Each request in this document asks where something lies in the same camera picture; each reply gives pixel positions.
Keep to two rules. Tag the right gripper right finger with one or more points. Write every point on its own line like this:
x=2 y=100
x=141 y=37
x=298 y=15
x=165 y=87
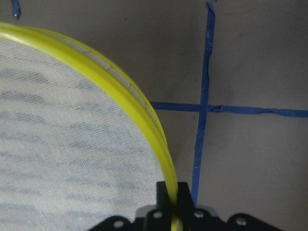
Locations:
x=185 y=205

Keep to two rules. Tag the white steamer cloth liner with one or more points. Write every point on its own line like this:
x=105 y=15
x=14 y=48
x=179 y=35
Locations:
x=70 y=156

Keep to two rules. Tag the yellow steamer layer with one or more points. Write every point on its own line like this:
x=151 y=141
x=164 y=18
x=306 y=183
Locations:
x=108 y=77

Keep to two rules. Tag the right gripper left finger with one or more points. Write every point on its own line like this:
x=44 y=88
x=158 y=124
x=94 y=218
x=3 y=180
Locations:
x=163 y=203

